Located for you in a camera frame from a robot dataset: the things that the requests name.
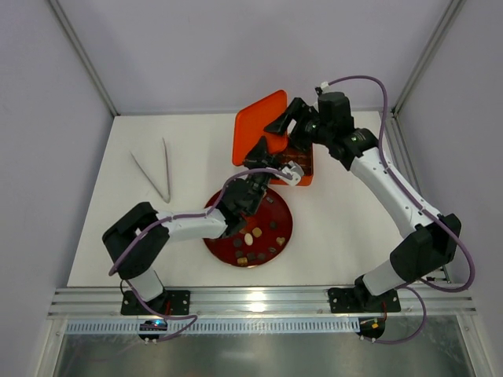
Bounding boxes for aluminium rail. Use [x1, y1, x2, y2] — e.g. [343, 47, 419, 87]
[48, 284, 477, 319]
[384, 112, 451, 284]

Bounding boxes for controller board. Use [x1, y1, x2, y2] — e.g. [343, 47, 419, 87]
[138, 319, 167, 332]
[358, 317, 386, 339]

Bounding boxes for metal tongs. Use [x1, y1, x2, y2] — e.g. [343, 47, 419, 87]
[130, 137, 171, 203]

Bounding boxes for corner frame post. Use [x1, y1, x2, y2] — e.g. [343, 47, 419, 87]
[391, 0, 466, 118]
[46, 0, 119, 117]

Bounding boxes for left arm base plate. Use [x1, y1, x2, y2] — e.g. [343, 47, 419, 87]
[119, 289, 192, 317]

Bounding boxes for orange chocolate box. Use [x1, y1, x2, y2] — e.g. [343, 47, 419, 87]
[275, 145, 314, 186]

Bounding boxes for orange box lid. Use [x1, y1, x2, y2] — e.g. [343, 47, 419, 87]
[232, 90, 288, 166]

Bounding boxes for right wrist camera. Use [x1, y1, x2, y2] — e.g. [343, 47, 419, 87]
[314, 82, 330, 96]

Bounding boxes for left corner frame post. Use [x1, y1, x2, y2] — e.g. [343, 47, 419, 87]
[46, 0, 119, 117]

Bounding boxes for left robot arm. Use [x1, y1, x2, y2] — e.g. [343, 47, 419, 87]
[102, 137, 280, 314]

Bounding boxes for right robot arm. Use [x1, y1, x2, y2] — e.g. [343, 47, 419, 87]
[264, 92, 461, 311]

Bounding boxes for left controller board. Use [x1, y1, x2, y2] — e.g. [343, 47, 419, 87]
[138, 319, 167, 332]

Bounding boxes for right controller board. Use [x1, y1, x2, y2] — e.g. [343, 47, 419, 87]
[358, 317, 386, 339]

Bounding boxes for tan fluted cup chocolate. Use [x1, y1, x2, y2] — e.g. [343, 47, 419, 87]
[252, 228, 263, 237]

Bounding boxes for white oval swirl chocolate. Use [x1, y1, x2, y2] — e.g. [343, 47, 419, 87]
[244, 233, 253, 246]

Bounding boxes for right corner frame post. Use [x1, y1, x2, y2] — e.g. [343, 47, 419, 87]
[391, 0, 466, 118]

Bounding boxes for slotted cable duct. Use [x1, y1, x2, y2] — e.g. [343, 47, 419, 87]
[64, 317, 359, 335]

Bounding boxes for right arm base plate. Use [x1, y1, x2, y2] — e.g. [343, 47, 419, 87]
[328, 287, 402, 313]

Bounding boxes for round red plate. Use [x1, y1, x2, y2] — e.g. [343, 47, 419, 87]
[204, 188, 293, 268]

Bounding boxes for aluminium front rail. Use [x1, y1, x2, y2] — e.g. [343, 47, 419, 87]
[48, 284, 477, 319]

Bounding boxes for right side aluminium rail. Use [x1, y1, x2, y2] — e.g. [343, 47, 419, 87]
[384, 112, 451, 284]

